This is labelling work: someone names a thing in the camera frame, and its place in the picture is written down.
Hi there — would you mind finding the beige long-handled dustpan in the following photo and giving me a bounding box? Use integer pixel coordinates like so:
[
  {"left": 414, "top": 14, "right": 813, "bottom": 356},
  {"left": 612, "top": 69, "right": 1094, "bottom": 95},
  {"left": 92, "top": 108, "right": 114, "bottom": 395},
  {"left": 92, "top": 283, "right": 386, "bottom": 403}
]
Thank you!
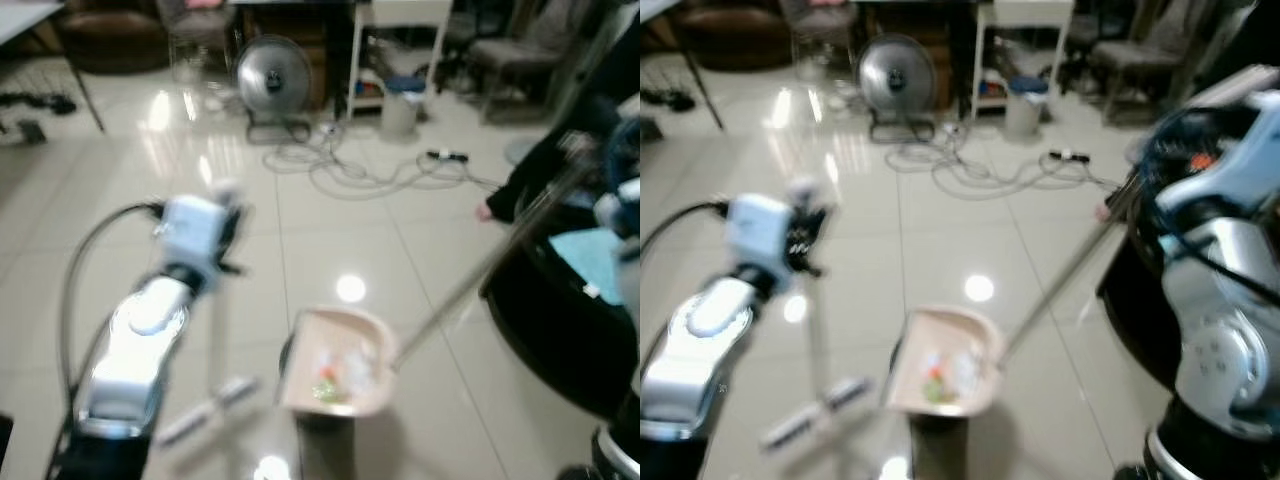
[
  {"left": 278, "top": 135, "right": 601, "bottom": 419},
  {"left": 885, "top": 170, "right": 1146, "bottom": 419}
]

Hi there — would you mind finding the grey-handled purple bristle broom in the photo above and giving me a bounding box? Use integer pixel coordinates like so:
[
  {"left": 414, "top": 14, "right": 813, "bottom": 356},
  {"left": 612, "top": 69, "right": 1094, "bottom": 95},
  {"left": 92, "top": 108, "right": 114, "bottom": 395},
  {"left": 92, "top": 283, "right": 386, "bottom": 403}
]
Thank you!
[
  {"left": 155, "top": 180, "right": 261, "bottom": 451},
  {"left": 760, "top": 178, "right": 871, "bottom": 451}
]

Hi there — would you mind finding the silver floor fan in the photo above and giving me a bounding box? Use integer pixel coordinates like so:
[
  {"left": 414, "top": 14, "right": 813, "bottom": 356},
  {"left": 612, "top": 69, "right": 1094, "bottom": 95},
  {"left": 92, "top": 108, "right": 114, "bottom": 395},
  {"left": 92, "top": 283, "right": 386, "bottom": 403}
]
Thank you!
[
  {"left": 235, "top": 35, "right": 314, "bottom": 144},
  {"left": 858, "top": 33, "right": 939, "bottom": 144}
]

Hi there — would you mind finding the white bin with blue lid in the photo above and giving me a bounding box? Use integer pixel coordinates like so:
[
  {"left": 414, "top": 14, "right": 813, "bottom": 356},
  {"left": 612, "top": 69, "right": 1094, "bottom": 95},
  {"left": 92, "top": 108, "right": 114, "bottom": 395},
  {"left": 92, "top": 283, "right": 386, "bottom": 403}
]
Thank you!
[
  {"left": 380, "top": 75, "right": 426, "bottom": 141},
  {"left": 1003, "top": 75, "right": 1049, "bottom": 141}
]

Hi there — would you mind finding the brown armchair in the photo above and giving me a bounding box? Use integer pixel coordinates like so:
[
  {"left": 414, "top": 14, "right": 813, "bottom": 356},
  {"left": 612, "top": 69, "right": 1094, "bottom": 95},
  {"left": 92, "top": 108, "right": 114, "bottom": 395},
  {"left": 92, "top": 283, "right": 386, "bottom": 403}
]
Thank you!
[
  {"left": 680, "top": 0, "right": 796, "bottom": 71},
  {"left": 55, "top": 0, "right": 171, "bottom": 73}
]

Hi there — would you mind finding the teal cloth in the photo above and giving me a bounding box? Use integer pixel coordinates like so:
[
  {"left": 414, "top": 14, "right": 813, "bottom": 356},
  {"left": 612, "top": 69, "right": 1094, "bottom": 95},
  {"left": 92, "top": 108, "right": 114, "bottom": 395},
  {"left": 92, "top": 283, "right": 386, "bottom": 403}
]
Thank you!
[{"left": 550, "top": 228, "right": 626, "bottom": 306}]

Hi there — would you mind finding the black low table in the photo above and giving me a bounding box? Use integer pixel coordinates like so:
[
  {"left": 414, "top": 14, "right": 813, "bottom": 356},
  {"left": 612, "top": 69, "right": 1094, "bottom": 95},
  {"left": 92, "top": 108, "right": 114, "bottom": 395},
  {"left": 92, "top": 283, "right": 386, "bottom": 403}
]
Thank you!
[
  {"left": 1095, "top": 200, "right": 1201, "bottom": 391},
  {"left": 480, "top": 190, "right": 641, "bottom": 421}
]

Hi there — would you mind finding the white shelf rack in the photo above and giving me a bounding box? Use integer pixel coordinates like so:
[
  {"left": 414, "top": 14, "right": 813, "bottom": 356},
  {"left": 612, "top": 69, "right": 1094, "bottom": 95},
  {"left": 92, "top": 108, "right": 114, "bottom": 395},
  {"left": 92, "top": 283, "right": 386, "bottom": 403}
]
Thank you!
[
  {"left": 968, "top": 0, "right": 1076, "bottom": 123},
  {"left": 345, "top": 0, "right": 453, "bottom": 123}
]

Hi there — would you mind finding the grey chair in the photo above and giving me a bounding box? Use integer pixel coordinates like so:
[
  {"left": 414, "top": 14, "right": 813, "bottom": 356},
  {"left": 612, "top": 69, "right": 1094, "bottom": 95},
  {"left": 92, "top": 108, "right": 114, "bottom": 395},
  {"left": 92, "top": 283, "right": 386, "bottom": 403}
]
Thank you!
[
  {"left": 1085, "top": 0, "right": 1231, "bottom": 121},
  {"left": 465, "top": 0, "right": 601, "bottom": 121}
]

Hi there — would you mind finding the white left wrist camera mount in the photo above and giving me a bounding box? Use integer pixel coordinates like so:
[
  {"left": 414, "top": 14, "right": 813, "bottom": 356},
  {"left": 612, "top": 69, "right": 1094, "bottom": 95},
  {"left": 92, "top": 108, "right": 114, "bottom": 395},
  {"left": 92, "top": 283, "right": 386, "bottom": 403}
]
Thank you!
[
  {"left": 158, "top": 195, "right": 229, "bottom": 266},
  {"left": 727, "top": 193, "right": 796, "bottom": 266}
]

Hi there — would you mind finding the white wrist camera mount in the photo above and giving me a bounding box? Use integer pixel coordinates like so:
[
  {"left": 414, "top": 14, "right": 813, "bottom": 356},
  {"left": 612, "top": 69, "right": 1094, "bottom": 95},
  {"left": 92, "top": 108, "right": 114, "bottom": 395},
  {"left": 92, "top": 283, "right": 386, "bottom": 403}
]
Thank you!
[
  {"left": 1160, "top": 65, "right": 1280, "bottom": 216},
  {"left": 727, "top": 193, "right": 796, "bottom": 266},
  {"left": 158, "top": 195, "right": 229, "bottom": 266}
]

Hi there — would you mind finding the black cable tangle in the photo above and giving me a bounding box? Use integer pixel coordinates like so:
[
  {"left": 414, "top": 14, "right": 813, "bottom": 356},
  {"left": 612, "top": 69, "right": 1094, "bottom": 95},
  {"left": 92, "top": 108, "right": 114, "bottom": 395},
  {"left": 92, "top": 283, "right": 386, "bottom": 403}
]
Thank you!
[
  {"left": 0, "top": 90, "right": 76, "bottom": 116},
  {"left": 640, "top": 88, "right": 696, "bottom": 113}
]

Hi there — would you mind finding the grey-top black-frame table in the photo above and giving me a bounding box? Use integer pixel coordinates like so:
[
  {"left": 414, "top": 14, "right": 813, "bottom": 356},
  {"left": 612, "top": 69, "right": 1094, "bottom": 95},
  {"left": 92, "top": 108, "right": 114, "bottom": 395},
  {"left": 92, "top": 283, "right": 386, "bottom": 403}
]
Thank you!
[
  {"left": 0, "top": 0, "right": 106, "bottom": 133},
  {"left": 640, "top": 0, "right": 726, "bottom": 131}
]

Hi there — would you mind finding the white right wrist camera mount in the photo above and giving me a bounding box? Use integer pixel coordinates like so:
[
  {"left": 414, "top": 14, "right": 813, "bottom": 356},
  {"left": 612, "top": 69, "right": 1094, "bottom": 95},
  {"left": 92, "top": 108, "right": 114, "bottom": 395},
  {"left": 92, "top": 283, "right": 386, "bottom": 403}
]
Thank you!
[{"left": 1160, "top": 65, "right": 1280, "bottom": 216}]

